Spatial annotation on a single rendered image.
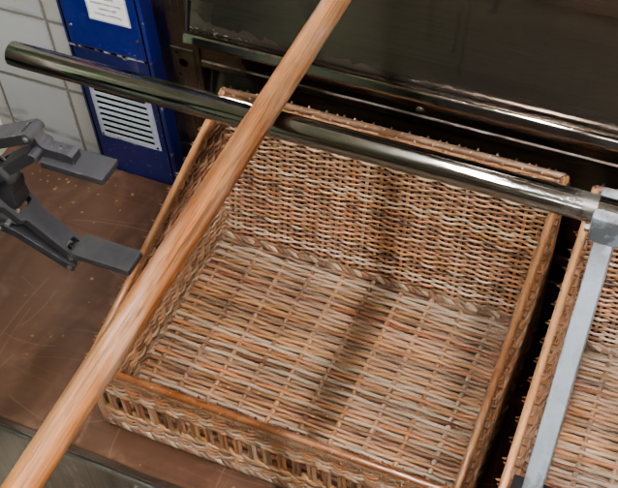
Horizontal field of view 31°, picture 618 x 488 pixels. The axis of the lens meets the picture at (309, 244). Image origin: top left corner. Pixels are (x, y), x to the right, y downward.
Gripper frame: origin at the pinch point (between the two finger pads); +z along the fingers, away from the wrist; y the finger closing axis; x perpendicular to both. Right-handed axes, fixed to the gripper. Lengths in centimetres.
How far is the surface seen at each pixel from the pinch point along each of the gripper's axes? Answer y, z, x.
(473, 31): 15, 20, -57
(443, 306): 59, 21, -45
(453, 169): 1.0, 29.2, -19.0
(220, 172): -2.2, 8.5, -7.4
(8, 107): 56, -68, -57
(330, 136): 1.0, 15.4, -19.2
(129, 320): -1.8, 8.8, 11.7
